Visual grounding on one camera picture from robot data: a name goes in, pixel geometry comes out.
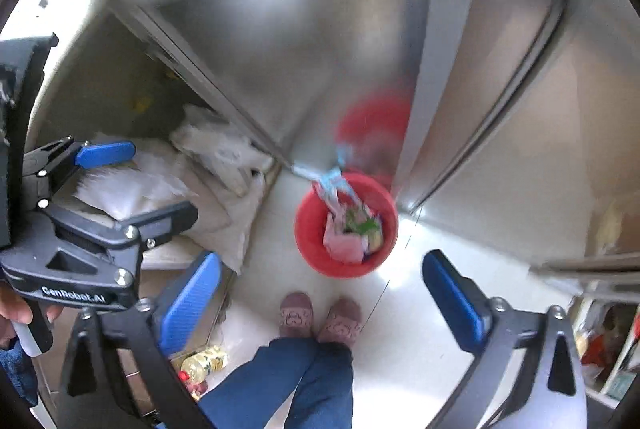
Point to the person's right brown slipper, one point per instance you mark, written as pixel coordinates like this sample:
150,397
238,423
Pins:
340,321

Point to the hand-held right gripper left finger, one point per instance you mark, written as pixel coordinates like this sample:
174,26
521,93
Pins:
192,299

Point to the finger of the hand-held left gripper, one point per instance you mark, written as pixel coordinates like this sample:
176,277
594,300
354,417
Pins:
160,219
105,154

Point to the person's brown slipper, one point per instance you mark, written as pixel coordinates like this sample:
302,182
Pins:
296,314
340,321

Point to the yellow oil bottle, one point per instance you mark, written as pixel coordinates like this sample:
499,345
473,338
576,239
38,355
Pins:
202,363

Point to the crinkled white plastic bag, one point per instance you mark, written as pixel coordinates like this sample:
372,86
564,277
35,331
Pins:
220,149

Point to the green wrapper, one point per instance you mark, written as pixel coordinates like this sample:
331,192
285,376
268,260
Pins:
362,220

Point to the person's left forearm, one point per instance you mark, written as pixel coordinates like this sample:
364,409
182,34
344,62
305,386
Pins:
15,374

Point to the person's left leg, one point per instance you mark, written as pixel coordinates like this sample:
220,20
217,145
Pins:
250,384

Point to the person's left brown slipper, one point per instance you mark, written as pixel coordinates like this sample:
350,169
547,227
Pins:
296,314

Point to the person's left hand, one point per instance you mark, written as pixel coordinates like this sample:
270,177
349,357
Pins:
12,309

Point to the red plastic bin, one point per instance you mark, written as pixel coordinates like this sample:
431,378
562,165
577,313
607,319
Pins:
310,234

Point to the light blue plastic wrapper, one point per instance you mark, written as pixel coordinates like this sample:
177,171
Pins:
327,186

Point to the large white sack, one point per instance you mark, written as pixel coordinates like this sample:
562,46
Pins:
150,191

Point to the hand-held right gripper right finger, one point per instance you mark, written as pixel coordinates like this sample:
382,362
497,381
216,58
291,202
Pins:
457,304

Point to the person's right leg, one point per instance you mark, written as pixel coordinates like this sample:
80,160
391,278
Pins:
330,389

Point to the pink plastic packet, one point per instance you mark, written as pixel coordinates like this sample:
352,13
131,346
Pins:
342,241

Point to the person's leg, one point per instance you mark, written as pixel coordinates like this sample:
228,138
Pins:
250,384
330,389

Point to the steel cabinet door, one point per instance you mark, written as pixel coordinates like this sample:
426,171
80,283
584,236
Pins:
280,34
525,109

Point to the red cap bottle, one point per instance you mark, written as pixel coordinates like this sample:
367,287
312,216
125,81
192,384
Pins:
192,386

